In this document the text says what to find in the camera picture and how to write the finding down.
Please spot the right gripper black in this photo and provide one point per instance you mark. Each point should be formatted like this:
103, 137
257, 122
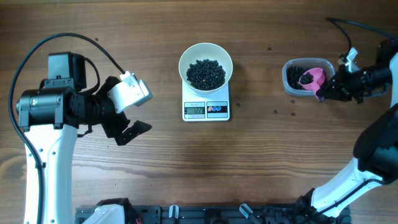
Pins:
343, 89

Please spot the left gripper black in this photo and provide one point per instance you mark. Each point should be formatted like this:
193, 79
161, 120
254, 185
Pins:
113, 128

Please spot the pink plastic measuring scoop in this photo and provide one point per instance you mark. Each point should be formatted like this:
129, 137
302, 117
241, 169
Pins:
313, 79

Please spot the black beans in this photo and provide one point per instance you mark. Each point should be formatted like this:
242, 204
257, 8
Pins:
206, 75

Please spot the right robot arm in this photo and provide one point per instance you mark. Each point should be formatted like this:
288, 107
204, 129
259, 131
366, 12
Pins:
374, 161

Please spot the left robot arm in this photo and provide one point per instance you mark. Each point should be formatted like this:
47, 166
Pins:
50, 117

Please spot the white digital kitchen scale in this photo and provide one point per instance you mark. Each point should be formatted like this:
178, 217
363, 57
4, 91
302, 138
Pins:
205, 108

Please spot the white bowl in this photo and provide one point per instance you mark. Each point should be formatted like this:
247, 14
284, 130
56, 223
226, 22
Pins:
203, 51

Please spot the clear plastic food container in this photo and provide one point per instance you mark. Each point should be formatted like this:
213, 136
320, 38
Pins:
307, 63

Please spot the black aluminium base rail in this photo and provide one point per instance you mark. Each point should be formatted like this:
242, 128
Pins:
278, 214

